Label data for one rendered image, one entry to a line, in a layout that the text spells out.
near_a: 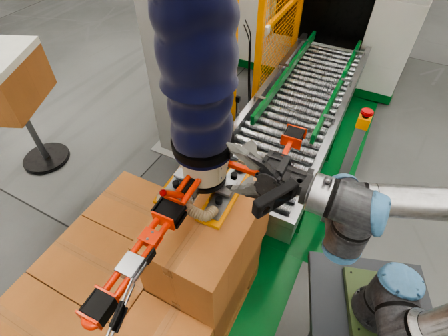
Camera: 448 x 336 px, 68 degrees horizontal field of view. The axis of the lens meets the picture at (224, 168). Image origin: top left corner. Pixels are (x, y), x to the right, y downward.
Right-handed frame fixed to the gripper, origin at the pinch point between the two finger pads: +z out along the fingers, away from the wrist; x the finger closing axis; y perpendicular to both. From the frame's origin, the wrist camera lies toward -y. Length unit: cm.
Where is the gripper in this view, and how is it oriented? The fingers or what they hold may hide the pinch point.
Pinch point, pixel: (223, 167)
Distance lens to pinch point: 79.2
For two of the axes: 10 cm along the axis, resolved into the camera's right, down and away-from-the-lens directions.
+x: 0.0, -6.9, -7.3
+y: 4.4, -6.5, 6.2
